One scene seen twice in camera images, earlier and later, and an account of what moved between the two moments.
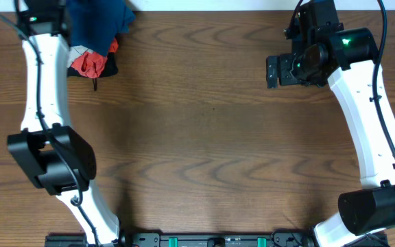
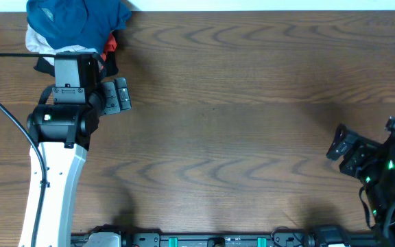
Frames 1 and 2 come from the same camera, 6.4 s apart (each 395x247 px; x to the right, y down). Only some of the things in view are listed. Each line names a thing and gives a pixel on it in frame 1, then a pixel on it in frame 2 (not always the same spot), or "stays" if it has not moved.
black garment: (110, 68) stays
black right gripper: (284, 61) -> (364, 148)
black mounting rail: (210, 239) stays
